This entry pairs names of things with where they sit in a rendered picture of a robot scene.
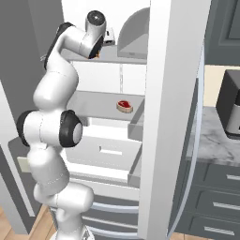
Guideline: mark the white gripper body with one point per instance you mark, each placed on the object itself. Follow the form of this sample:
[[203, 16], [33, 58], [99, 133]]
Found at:
[[110, 41]]

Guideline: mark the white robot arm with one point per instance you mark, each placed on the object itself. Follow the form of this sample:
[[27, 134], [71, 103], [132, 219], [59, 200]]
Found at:
[[53, 93]]

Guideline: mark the orange cheese wedge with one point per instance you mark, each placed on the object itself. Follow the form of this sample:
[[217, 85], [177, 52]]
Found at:
[[98, 56]]

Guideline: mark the grey fridge shelf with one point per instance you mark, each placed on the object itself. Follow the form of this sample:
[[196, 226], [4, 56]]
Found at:
[[97, 104], [125, 60]]

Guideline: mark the white fridge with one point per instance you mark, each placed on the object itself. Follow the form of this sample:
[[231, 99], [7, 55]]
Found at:
[[93, 75]]

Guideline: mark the red raw steak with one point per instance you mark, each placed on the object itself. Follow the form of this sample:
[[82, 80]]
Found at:
[[125, 106]]

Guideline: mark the white fridge door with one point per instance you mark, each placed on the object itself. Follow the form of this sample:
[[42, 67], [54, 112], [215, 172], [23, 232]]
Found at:
[[170, 93]]

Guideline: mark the grey fridge door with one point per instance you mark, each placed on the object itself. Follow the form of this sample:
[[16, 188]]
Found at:
[[18, 47]]

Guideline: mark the grey domed door compartment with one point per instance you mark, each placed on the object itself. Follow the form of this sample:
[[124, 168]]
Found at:
[[134, 34]]

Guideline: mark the grey door bin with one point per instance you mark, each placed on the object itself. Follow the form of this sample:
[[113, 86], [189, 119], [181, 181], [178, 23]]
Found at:
[[135, 175], [137, 123]]

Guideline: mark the white crisper drawer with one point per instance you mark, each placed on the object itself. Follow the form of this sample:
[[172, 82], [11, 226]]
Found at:
[[93, 156]]

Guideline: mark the grey freezer drawer front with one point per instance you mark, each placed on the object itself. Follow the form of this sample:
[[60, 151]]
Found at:
[[115, 218]]

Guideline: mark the grey base cupboards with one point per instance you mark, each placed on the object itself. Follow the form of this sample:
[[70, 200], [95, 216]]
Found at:
[[215, 200]]

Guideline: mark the grey wall cupboards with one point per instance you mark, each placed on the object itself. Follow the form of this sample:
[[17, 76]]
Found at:
[[223, 31]]

